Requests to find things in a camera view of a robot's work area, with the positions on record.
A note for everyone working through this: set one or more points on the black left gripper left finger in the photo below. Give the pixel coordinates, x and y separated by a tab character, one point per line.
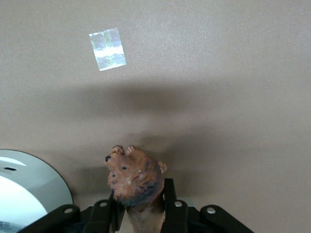
102	216

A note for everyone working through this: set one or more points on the brown table cover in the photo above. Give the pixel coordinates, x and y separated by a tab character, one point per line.
218	72

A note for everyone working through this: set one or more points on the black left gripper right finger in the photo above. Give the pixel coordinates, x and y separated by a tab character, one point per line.
179	218

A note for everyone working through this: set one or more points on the white round-base desk lamp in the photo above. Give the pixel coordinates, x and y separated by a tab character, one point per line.
29	189

